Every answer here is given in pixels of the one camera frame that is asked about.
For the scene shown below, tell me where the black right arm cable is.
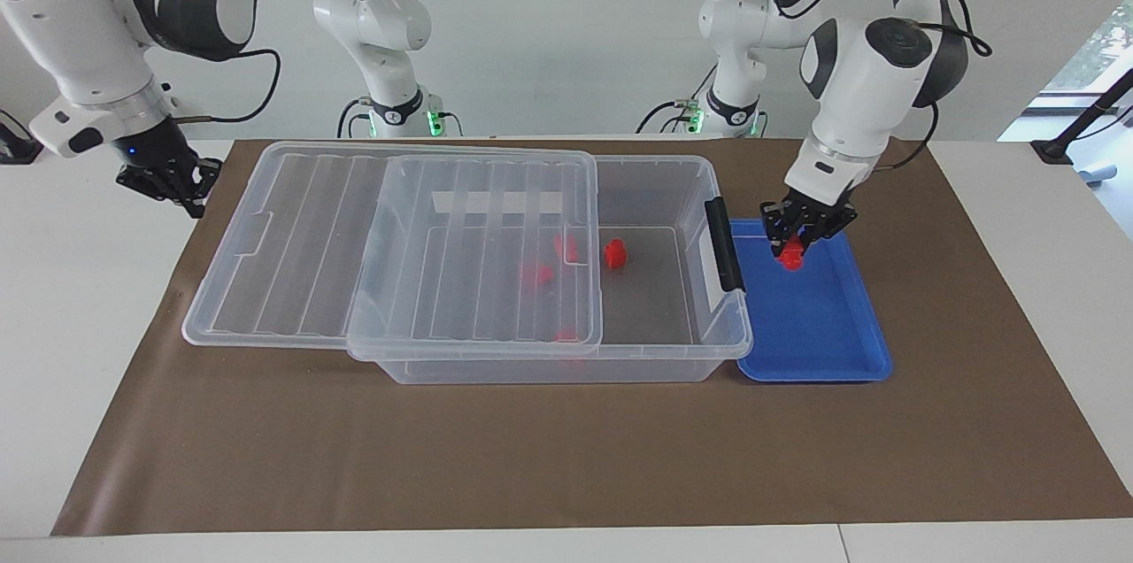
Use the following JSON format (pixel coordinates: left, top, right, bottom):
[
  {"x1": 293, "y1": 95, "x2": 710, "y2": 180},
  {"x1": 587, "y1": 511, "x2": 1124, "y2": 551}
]
[{"x1": 170, "y1": 48, "x2": 284, "y2": 124}]

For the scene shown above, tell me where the clear plastic storage box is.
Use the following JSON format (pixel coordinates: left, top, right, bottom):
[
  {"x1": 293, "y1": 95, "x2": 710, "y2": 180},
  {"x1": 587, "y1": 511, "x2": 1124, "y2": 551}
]
[{"x1": 347, "y1": 153, "x2": 754, "y2": 386}]

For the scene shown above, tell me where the brown paper table mat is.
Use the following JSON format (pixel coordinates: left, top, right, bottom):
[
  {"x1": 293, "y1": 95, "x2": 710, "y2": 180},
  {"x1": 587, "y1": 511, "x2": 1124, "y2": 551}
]
[{"x1": 50, "y1": 136, "x2": 1133, "y2": 537}]

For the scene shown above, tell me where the black table clamp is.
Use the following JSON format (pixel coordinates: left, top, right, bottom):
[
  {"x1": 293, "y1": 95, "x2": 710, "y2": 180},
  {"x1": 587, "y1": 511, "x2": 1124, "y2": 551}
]
[{"x1": 0, "y1": 109, "x2": 47, "y2": 166}]

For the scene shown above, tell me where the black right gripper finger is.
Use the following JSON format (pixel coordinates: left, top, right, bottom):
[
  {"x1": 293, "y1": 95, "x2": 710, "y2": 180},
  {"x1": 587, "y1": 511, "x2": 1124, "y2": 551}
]
[
  {"x1": 116, "y1": 166, "x2": 169, "y2": 203},
  {"x1": 179, "y1": 156, "x2": 224, "y2": 220}
]

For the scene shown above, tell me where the blue plastic tray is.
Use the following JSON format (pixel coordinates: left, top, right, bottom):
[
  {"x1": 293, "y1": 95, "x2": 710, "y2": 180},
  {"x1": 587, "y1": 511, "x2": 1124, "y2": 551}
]
[{"x1": 728, "y1": 219, "x2": 893, "y2": 383}]

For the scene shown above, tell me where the clear ribbed plastic lid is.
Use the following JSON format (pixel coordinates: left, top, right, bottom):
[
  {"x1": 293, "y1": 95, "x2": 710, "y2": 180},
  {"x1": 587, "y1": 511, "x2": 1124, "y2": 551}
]
[{"x1": 181, "y1": 141, "x2": 605, "y2": 363}]

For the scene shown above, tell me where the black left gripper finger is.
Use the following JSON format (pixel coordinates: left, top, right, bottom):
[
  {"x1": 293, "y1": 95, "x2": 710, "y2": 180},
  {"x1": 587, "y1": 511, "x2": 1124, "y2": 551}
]
[
  {"x1": 759, "y1": 200, "x2": 796, "y2": 260},
  {"x1": 799, "y1": 222, "x2": 842, "y2": 252}
]

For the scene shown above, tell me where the black base cable bundle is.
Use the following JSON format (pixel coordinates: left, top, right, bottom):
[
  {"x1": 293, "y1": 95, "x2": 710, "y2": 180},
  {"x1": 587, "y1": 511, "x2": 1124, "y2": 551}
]
[
  {"x1": 335, "y1": 96, "x2": 374, "y2": 140},
  {"x1": 635, "y1": 60, "x2": 711, "y2": 135}
]

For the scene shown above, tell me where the black box latch handle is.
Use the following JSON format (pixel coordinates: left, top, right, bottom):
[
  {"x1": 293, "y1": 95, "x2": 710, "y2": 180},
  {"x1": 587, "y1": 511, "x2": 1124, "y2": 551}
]
[{"x1": 705, "y1": 197, "x2": 747, "y2": 294}]

